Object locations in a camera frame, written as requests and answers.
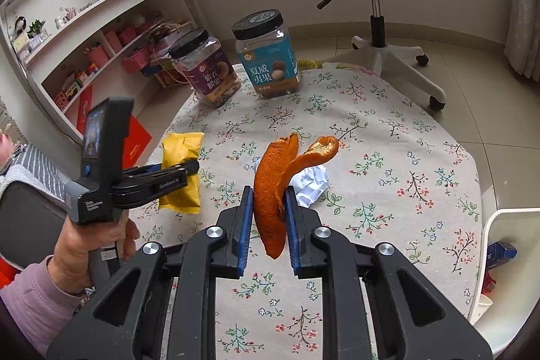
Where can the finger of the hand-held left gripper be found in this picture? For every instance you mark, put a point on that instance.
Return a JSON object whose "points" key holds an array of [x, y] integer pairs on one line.
{"points": [[164, 185]]}

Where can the blue label plastic jar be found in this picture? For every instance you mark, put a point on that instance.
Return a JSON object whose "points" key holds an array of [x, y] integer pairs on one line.
{"points": [[268, 64]]}

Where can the striped grey cloth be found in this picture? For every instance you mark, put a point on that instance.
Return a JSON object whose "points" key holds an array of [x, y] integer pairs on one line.
{"points": [[33, 170]]}

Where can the yellow snack packet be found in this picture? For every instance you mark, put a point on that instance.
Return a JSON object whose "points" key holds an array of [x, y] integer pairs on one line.
{"points": [[181, 149]]}

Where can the red gift bag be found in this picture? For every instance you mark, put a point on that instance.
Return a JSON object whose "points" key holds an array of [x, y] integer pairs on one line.
{"points": [[137, 140]]}

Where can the small doll figurine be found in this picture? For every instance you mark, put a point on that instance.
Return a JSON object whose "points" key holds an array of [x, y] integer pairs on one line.
{"points": [[20, 27]]}

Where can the dark blue small box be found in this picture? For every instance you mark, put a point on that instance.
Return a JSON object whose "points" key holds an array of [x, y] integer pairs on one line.
{"points": [[500, 256]]}

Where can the crumpled white paper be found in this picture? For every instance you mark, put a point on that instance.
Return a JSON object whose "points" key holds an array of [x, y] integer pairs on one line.
{"points": [[312, 185]]}

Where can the small potted plant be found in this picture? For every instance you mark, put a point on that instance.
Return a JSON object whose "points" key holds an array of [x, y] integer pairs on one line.
{"points": [[36, 29]]}

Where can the red paper bag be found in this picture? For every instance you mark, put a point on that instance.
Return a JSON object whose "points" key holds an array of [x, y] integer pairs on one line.
{"points": [[85, 111]]}

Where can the person's left forearm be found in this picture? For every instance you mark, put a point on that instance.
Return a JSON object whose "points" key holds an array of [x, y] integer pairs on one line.
{"points": [[38, 309]]}

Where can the purple label plastic jar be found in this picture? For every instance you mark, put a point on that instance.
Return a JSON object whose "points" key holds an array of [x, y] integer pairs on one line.
{"points": [[211, 77]]}

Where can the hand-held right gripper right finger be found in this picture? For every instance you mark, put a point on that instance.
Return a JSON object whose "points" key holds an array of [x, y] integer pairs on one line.
{"points": [[292, 233]]}

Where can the person's left hand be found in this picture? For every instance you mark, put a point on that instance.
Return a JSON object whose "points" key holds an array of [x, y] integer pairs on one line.
{"points": [[80, 250]]}

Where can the white bin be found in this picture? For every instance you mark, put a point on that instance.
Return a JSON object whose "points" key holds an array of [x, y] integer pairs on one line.
{"points": [[510, 221]]}

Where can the orange peel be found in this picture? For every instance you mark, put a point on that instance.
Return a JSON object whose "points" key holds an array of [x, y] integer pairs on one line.
{"points": [[270, 183]]}

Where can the light curtain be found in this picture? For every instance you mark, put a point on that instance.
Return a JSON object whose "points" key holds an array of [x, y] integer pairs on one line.
{"points": [[523, 27]]}

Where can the yellow scrap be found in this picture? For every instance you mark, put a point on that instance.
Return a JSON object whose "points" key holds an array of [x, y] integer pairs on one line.
{"points": [[310, 63]]}

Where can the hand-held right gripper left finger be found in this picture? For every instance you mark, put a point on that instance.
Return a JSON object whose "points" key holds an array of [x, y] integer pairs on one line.
{"points": [[247, 233]]}

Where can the dark grey armchair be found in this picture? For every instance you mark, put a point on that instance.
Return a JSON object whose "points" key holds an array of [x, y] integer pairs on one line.
{"points": [[29, 225]]}

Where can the pink storage basket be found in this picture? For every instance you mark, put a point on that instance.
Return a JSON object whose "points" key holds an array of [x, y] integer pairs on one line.
{"points": [[136, 59]]}

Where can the white bookshelf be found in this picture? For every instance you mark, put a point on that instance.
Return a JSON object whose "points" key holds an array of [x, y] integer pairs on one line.
{"points": [[84, 18]]}

